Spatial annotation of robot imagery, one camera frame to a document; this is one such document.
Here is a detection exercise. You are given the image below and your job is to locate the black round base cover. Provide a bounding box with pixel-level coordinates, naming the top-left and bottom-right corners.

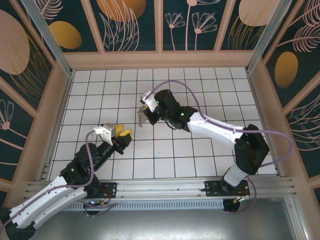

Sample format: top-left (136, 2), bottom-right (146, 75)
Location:
top-left (222, 199), bottom-right (241, 214)
top-left (83, 202), bottom-right (101, 218)

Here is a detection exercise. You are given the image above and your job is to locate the grey metal sheet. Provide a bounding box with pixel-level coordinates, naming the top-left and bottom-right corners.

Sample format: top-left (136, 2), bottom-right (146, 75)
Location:
top-left (24, 199), bottom-right (301, 240)

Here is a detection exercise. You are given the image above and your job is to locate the red black wire bundle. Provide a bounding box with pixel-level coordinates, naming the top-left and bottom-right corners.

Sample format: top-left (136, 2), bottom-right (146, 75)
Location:
top-left (98, 191), bottom-right (111, 207)
top-left (233, 187), bottom-right (251, 204)

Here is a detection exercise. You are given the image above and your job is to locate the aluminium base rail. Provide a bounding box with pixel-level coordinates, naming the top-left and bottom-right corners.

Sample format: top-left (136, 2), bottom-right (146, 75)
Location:
top-left (26, 182), bottom-right (293, 202)

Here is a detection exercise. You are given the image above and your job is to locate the grey slotted cable duct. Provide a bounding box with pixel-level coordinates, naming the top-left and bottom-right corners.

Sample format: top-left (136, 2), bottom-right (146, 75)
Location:
top-left (67, 201), bottom-right (225, 212)

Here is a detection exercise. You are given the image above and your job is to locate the aluminium frame post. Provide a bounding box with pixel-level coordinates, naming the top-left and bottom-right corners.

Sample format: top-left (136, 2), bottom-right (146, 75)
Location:
top-left (21, 0), bottom-right (75, 76)
top-left (245, 0), bottom-right (294, 74)

